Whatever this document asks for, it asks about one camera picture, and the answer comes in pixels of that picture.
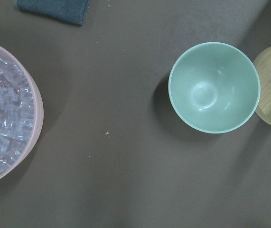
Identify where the clear ice cubes pile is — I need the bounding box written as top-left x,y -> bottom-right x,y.
0,56 -> 34,175

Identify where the pink bowl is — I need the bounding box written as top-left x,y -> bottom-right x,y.
0,46 -> 44,179

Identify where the mint green bowl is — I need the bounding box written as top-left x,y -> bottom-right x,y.
168,42 -> 261,134

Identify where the grey folded cloth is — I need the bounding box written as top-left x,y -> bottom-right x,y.
14,0 -> 91,26

